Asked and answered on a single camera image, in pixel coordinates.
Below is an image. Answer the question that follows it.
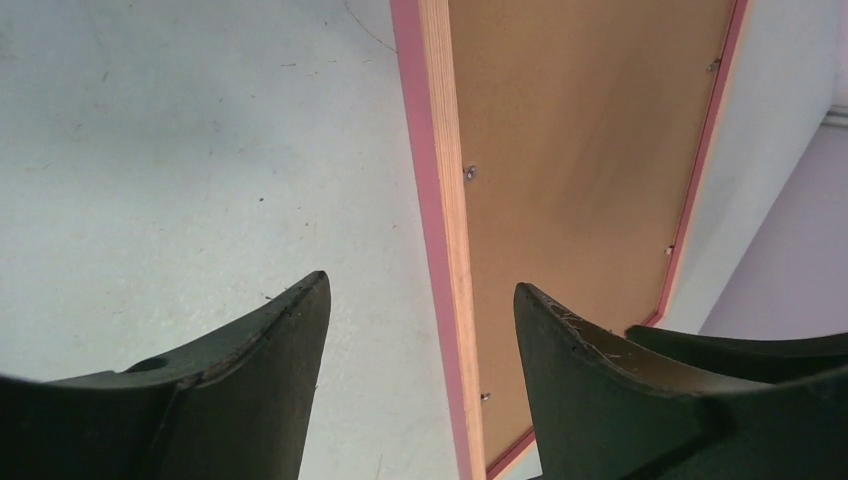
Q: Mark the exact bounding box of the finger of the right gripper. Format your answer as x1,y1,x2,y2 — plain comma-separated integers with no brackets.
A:
625,326,847,384

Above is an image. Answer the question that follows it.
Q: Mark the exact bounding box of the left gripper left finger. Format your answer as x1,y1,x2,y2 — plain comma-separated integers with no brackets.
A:
1,271,331,479

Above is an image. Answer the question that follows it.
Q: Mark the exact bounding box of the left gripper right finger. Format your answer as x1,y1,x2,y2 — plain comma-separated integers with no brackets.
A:
514,283,847,479

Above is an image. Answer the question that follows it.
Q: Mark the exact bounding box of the brown backing board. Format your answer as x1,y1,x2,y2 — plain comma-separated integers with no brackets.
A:
449,0,734,466

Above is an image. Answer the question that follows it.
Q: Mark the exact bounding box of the pink wooden picture frame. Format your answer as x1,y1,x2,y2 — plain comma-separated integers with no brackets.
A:
391,1,750,479

